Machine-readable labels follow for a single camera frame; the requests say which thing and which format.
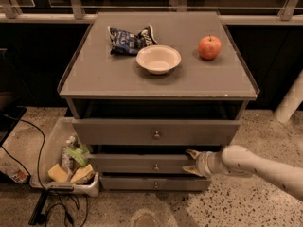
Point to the clear plastic bottle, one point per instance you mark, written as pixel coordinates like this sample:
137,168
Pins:
67,160

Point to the blue chip bag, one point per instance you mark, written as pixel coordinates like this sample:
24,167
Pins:
126,43

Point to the yellow sponge left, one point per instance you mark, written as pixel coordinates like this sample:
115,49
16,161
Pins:
58,174

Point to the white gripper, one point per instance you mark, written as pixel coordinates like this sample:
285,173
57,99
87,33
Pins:
203,164

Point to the clear plastic bin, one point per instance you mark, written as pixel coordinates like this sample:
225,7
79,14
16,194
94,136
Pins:
51,155

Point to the red apple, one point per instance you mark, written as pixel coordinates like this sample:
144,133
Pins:
209,47

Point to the metal railing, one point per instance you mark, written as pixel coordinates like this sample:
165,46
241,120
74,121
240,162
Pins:
283,10

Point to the yellow sponge right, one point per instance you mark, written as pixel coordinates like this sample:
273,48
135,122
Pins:
83,175

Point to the black power strip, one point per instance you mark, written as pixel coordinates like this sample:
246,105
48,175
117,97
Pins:
37,217

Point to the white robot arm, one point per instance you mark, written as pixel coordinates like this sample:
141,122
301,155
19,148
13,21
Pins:
235,160

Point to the plastic bottle on floor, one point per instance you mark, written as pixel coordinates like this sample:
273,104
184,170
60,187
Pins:
14,172

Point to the grey bottom drawer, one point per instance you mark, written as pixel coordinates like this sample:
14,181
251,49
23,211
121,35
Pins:
155,184

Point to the yellow sponge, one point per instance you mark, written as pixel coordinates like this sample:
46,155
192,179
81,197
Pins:
83,175
58,174

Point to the grey drawer cabinet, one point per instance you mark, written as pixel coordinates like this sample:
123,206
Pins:
100,85

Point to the green snack bag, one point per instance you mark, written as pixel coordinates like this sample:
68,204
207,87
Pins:
79,154

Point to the grey drawer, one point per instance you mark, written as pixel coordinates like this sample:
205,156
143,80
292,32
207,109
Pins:
135,163
155,131
155,184

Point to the grey top drawer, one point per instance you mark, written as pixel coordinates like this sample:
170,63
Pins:
155,131

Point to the white paper bowl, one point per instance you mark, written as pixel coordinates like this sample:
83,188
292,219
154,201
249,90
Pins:
158,59

